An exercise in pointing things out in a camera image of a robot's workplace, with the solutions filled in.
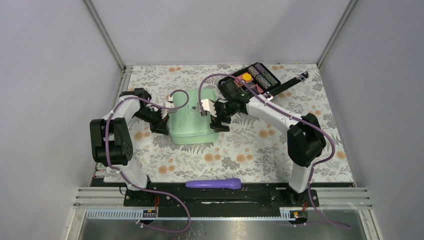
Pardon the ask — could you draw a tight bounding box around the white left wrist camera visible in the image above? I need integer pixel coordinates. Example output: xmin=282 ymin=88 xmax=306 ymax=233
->
xmin=161 ymin=95 xmax=177 ymax=119

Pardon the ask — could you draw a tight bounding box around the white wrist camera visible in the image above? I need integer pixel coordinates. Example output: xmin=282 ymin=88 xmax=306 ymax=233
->
xmin=161 ymin=95 xmax=177 ymax=119
xmin=197 ymin=98 xmax=217 ymax=117

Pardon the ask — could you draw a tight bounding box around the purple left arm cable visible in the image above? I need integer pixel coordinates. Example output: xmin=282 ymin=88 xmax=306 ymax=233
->
xmin=104 ymin=89 xmax=192 ymax=233

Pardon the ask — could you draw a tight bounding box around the black poker chip case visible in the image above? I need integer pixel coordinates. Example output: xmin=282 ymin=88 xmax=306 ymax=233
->
xmin=217 ymin=62 xmax=310 ymax=100

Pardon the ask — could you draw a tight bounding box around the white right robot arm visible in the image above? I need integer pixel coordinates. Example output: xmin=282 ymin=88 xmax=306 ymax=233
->
xmin=210 ymin=77 xmax=330 ymax=206

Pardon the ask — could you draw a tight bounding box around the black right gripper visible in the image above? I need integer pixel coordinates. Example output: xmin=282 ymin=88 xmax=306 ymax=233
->
xmin=210 ymin=99 xmax=236 ymax=134

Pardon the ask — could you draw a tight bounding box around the white slotted cable duct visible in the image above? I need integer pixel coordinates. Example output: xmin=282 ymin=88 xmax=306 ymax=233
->
xmin=85 ymin=208 xmax=308 ymax=221

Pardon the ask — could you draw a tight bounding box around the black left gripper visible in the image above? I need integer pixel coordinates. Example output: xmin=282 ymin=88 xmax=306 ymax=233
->
xmin=133 ymin=106 xmax=170 ymax=135

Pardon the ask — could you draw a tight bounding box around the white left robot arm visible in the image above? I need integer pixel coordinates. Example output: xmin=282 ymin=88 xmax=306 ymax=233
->
xmin=89 ymin=88 xmax=169 ymax=206

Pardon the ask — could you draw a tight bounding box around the mint green medicine kit case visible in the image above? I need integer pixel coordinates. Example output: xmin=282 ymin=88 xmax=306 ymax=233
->
xmin=168 ymin=89 xmax=219 ymax=145

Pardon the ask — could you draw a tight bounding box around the purple flashlight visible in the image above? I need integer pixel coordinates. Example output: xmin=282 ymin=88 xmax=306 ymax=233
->
xmin=185 ymin=178 xmax=242 ymax=190

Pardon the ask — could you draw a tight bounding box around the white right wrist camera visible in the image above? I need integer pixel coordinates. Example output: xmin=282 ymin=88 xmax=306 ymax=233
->
xmin=197 ymin=98 xmax=217 ymax=117

